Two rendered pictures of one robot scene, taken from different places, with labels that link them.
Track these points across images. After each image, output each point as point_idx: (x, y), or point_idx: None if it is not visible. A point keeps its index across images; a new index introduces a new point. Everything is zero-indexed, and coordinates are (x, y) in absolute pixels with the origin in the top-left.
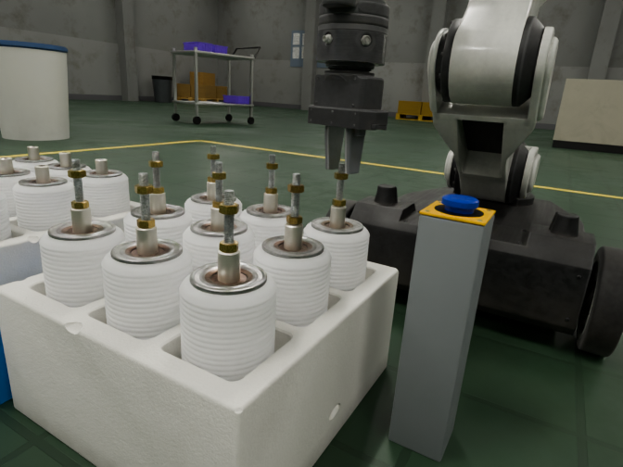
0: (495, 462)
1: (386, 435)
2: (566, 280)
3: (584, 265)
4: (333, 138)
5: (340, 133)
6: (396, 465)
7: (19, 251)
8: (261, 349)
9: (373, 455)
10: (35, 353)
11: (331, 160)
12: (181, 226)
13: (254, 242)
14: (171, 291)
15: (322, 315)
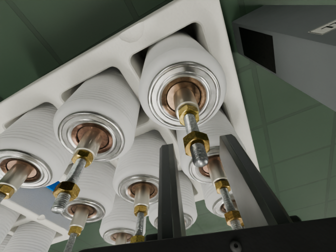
0: (296, 4)
1: (235, 51)
2: None
3: None
4: (183, 224)
5: (181, 222)
6: (250, 62)
7: (53, 216)
8: None
9: (238, 68)
10: None
11: (178, 174)
12: (107, 196)
13: (154, 161)
14: (194, 202)
15: (234, 128)
